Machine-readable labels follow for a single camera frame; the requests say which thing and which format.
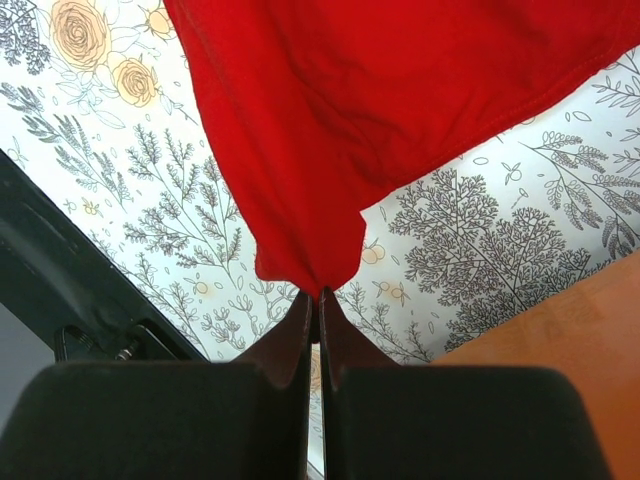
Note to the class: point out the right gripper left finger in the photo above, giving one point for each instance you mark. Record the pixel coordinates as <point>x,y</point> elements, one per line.
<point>243,419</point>

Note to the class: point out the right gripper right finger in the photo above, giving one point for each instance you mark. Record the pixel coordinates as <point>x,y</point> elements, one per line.
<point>383,420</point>

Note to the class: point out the red t shirt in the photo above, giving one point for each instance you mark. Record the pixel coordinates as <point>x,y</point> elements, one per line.
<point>316,110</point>

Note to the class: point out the orange plastic basket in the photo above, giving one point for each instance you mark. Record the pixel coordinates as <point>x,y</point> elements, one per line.
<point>589,333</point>

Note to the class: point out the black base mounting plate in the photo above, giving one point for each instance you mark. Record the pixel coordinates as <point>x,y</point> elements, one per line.
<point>67,292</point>

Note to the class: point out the floral patterned table mat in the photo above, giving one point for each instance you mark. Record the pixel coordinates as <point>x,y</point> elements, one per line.
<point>98,110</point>

